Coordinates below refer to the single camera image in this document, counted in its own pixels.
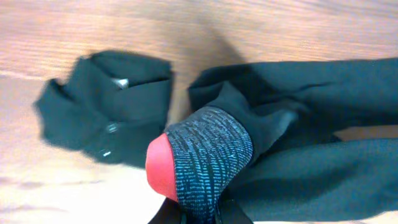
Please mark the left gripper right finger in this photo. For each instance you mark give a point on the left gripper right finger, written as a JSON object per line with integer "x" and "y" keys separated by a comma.
{"x": 229, "y": 212}

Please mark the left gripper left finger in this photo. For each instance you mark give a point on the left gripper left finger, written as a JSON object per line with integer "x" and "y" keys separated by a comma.
{"x": 169, "y": 213}

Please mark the black leggings with grey waistband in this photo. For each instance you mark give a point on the black leggings with grey waistband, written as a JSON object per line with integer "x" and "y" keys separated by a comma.
{"x": 267, "y": 133}

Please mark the folded black shirt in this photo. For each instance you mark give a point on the folded black shirt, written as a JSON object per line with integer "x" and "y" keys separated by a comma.
{"x": 112, "y": 106}

